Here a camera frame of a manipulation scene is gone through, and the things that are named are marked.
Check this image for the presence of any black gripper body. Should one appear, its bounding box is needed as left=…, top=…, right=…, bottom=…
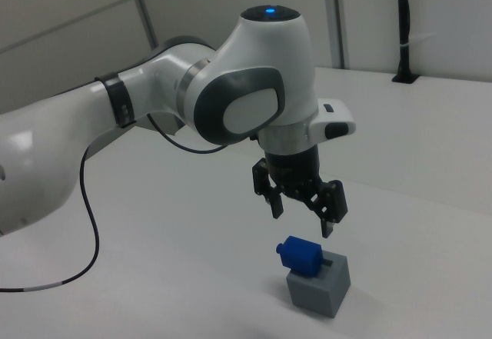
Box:
left=264, top=145, right=328, bottom=202

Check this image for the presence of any blue block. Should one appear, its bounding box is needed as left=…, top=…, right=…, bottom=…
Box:
left=275, top=234, right=324, bottom=278

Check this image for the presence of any grey hollow cuboid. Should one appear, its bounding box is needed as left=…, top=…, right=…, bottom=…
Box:
left=285, top=252, right=351, bottom=319

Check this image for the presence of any black stand pole with base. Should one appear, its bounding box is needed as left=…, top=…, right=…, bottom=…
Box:
left=391, top=0, right=420, bottom=85

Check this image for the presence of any black cable strap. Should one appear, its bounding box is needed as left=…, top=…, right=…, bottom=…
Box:
left=95, top=70, right=135, bottom=129

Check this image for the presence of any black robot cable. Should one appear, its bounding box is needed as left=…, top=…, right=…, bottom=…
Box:
left=0, top=112, right=232, bottom=294

